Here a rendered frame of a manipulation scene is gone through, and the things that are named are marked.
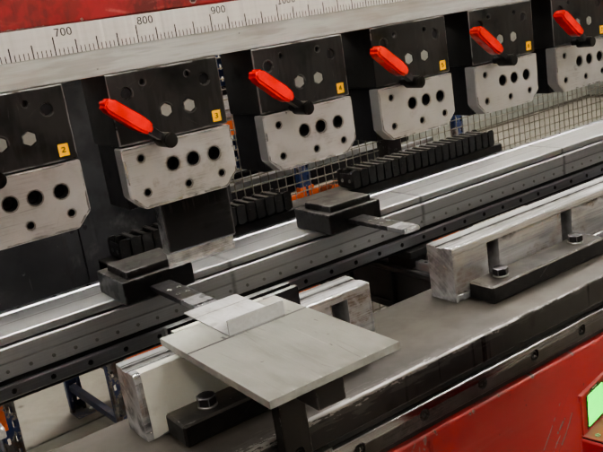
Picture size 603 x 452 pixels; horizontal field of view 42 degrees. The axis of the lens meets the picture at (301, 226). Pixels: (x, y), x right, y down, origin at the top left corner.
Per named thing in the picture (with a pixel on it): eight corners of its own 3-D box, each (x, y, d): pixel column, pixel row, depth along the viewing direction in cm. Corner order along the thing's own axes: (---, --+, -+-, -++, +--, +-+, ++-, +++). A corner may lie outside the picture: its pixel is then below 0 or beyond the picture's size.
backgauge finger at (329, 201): (386, 248, 130) (382, 219, 129) (296, 227, 151) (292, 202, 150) (439, 229, 136) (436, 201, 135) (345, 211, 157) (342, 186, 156)
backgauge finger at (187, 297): (170, 330, 109) (162, 296, 108) (100, 292, 130) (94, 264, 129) (243, 302, 115) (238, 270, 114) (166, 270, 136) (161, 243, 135)
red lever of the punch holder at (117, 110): (110, 95, 87) (180, 136, 93) (97, 95, 91) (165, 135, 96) (103, 109, 87) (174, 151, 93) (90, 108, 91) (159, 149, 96)
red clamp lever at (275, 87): (261, 65, 98) (317, 105, 104) (244, 66, 101) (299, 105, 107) (255, 78, 98) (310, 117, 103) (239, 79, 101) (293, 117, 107)
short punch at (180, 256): (172, 270, 103) (159, 199, 101) (166, 267, 105) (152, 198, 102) (238, 248, 108) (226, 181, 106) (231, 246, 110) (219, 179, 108)
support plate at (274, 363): (270, 410, 81) (268, 401, 81) (161, 345, 103) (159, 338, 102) (400, 349, 91) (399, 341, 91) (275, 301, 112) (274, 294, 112)
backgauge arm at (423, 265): (479, 336, 150) (472, 267, 146) (289, 275, 201) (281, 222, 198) (507, 323, 154) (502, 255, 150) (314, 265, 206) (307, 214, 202)
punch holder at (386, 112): (384, 143, 116) (370, 28, 112) (348, 140, 123) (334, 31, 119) (456, 122, 124) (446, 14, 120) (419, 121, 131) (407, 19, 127)
